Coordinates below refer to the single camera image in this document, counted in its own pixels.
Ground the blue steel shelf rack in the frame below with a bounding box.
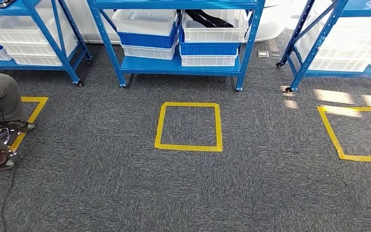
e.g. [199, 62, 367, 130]
[0, 0, 93, 87]
[86, 0, 266, 92]
[275, 0, 371, 93]

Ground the black curved plastic part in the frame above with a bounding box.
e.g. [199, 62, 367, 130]
[185, 9, 235, 29]

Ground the white car red stripe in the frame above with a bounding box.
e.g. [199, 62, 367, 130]
[67, 0, 304, 44]

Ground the yellow floor tape square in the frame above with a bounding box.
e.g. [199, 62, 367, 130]
[316, 105, 371, 163]

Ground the chrome stool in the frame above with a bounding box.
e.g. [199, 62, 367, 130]
[0, 127, 25, 170]

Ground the person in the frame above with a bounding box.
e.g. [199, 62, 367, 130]
[0, 72, 36, 171]

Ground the thin black cable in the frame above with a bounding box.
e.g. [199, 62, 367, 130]
[0, 166, 17, 232]

